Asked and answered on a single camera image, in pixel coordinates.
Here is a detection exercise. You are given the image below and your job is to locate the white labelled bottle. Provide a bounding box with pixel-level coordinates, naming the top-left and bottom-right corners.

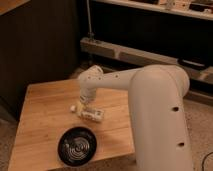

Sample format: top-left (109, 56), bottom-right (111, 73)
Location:
top-left (70, 101), bottom-right (104, 122)

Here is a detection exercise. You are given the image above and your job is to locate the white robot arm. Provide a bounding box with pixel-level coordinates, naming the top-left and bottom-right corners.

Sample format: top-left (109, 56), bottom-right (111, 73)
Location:
top-left (78, 65), bottom-right (194, 171)

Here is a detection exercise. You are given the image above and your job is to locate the black ceramic bowl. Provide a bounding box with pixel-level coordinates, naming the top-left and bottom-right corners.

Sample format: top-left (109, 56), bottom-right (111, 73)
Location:
top-left (57, 127), bottom-right (97, 167)

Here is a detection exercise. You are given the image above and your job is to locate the wooden table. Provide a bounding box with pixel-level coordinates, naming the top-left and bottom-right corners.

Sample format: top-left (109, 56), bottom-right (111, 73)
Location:
top-left (8, 79), bottom-right (134, 171)

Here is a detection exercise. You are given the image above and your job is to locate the metal pole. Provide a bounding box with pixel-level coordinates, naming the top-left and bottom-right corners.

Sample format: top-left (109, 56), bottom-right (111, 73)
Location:
top-left (86, 0), bottom-right (94, 40)

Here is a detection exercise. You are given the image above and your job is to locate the grey metal beam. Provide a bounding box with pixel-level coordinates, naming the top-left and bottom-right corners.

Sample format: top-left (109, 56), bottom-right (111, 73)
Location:
top-left (80, 37), bottom-right (213, 84)

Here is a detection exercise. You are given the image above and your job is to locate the wooden shelf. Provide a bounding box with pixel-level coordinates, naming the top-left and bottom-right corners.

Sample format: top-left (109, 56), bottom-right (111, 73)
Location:
top-left (94, 0), bottom-right (213, 21)

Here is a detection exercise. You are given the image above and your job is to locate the black handle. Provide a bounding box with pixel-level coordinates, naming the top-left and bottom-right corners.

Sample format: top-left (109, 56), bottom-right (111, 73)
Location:
top-left (177, 59), bottom-right (209, 70)

